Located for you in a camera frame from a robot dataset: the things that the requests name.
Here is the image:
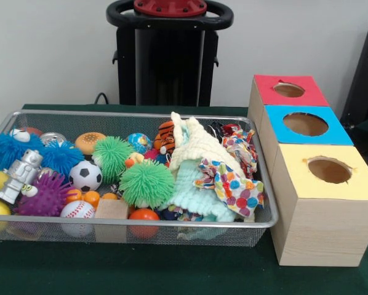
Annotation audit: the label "small blue globe ball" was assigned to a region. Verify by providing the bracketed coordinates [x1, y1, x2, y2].
[127, 133, 151, 154]

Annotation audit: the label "silver drink can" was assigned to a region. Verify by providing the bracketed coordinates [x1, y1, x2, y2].
[39, 132, 66, 146]

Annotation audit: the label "wooden box with three holes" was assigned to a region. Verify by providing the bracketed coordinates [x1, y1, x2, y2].
[247, 74, 368, 267]

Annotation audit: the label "tiger striped toy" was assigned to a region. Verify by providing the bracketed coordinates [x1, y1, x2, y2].
[152, 120, 175, 154]

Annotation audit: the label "green spiky ball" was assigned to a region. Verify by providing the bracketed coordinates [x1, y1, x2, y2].
[118, 160, 176, 210]
[92, 136, 135, 183]

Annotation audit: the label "black white soccer ball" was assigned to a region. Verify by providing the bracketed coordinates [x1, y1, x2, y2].
[69, 160, 103, 192]

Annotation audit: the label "clear shallow mesh bin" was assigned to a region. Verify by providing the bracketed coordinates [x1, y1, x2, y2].
[0, 109, 279, 248]

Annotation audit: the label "purple monster toy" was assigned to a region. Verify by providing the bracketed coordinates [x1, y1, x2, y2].
[13, 172, 73, 217]

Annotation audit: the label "dark green tablecloth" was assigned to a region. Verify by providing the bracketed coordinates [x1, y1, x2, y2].
[0, 103, 368, 295]

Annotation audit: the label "white baseball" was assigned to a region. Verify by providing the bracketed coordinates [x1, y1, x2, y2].
[60, 200, 96, 238]

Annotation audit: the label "red maraca rattle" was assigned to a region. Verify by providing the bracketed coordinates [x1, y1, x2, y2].
[129, 209, 161, 239]

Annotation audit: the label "flat wooden block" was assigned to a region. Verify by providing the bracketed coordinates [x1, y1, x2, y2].
[94, 199, 130, 243]

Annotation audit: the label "multicoloured patterned cloth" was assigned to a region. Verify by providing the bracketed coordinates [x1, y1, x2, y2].
[193, 157, 266, 217]

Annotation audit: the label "silver toy robot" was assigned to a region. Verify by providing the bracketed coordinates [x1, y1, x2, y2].
[0, 149, 43, 205]

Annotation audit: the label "blue spiky ball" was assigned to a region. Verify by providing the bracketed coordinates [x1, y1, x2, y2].
[0, 130, 44, 171]
[41, 140, 85, 176]

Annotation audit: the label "mint knitted cloth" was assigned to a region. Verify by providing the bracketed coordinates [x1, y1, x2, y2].
[166, 161, 235, 223]

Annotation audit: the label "cream knitted cloth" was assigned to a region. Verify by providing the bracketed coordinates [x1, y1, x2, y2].
[167, 111, 246, 179]

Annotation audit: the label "black panel stand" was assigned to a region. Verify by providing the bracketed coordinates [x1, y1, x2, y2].
[340, 20, 368, 145]

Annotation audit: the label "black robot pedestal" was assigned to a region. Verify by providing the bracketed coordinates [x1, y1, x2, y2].
[106, 0, 234, 106]

